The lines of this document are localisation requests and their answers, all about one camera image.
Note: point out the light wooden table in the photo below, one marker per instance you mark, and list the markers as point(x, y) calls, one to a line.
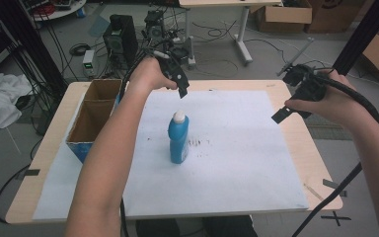
point(300, 148)

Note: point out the black computer tower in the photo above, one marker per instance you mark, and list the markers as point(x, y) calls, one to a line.
point(121, 36)

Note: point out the black metal stand post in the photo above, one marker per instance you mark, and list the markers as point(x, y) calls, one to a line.
point(29, 46)
point(363, 33)

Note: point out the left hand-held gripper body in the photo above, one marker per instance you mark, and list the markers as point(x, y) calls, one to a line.
point(172, 70)

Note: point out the person's left hand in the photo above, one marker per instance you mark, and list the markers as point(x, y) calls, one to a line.
point(148, 75)

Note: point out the small white power supply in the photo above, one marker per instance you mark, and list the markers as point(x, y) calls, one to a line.
point(88, 62)

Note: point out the round white table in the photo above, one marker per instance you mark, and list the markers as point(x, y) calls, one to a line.
point(62, 11)

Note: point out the blue bottle with white cap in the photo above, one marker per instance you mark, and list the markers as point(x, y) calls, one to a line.
point(178, 141)

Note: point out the large brown cardboard box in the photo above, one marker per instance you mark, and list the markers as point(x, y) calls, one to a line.
point(335, 15)

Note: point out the black tape strip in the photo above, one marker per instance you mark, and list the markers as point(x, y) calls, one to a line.
point(32, 172)
point(334, 187)

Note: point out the black tape cross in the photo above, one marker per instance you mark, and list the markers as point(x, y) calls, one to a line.
point(335, 218)

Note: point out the black device on stand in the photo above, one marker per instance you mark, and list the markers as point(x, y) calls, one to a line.
point(154, 26)

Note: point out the white table mat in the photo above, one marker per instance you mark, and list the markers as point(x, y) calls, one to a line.
point(237, 164)

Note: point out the white-legged desk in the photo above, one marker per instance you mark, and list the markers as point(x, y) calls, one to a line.
point(243, 36)

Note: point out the white cloth heap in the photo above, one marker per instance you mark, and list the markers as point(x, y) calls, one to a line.
point(0, 98)

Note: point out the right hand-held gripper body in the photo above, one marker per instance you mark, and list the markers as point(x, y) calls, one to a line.
point(307, 89)

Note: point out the person's right hand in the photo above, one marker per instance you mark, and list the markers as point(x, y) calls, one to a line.
point(334, 102)

